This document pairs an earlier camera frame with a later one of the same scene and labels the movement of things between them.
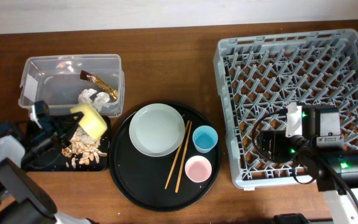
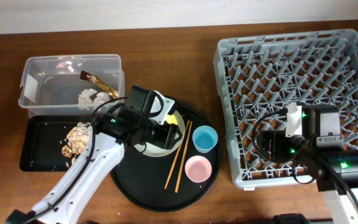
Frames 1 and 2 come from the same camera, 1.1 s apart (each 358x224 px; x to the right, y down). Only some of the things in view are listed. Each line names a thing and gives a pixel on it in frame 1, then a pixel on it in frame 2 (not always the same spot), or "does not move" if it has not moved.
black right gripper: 278,137 does not move
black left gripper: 56,123 -> 168,139
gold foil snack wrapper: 113,93 does not move
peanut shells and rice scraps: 83,146 does not move
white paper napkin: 84,98 does not move
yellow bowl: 91,121 -> 171,119
